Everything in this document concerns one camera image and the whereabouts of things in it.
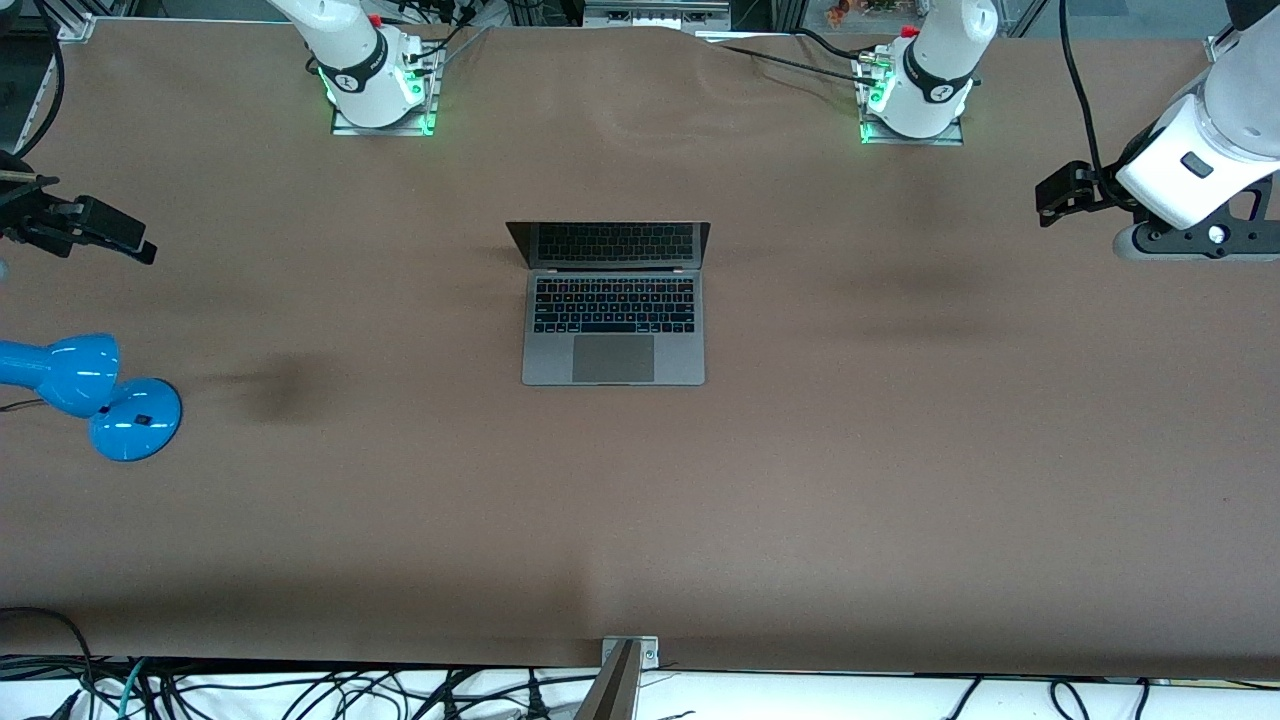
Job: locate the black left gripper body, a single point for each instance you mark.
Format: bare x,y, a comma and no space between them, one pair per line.
1098,192

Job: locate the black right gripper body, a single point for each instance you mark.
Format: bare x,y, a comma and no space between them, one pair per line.
22,215

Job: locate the grey laptop with black keyboard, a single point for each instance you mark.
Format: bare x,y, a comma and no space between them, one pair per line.
612,360

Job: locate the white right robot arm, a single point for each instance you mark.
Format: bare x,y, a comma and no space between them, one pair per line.
365,65

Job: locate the blue desk lamp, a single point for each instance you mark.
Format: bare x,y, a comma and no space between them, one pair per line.
75,375

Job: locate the brown table cover cloth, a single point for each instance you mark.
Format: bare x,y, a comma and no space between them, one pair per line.
900,470

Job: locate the grey metal box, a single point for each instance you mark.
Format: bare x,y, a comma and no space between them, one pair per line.
655,14

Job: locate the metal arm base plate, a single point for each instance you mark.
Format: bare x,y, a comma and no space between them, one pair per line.
425,118
955,132

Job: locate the grey aluminium camera post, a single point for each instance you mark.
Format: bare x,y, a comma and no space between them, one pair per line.
620,680

